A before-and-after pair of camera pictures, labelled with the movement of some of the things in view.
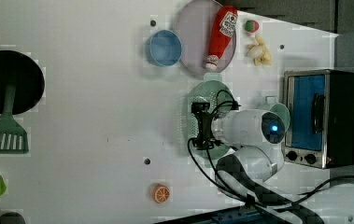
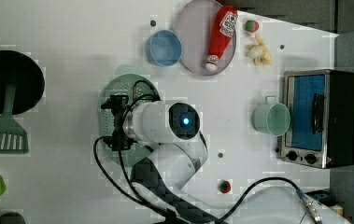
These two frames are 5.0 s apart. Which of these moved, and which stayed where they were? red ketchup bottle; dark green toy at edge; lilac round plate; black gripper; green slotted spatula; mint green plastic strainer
Moved: mint green plastic strainer; black gripper
Stayed: red ketchup bottle; dark green toy at edge; lilac round plate; green slotted spatula
